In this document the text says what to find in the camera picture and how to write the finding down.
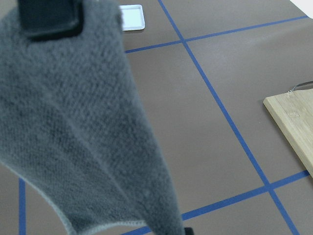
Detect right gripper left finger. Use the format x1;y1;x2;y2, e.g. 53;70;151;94
17;0;84;41

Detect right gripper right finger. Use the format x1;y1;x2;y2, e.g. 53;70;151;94
184;227;194;235

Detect grey cloth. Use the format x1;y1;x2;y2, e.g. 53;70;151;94
0;0;184;235

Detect white rectangular plate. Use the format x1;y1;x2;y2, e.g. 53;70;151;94
119;4;145;31

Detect bamboo cutting board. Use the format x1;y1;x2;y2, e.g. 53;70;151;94
263;89;313;175

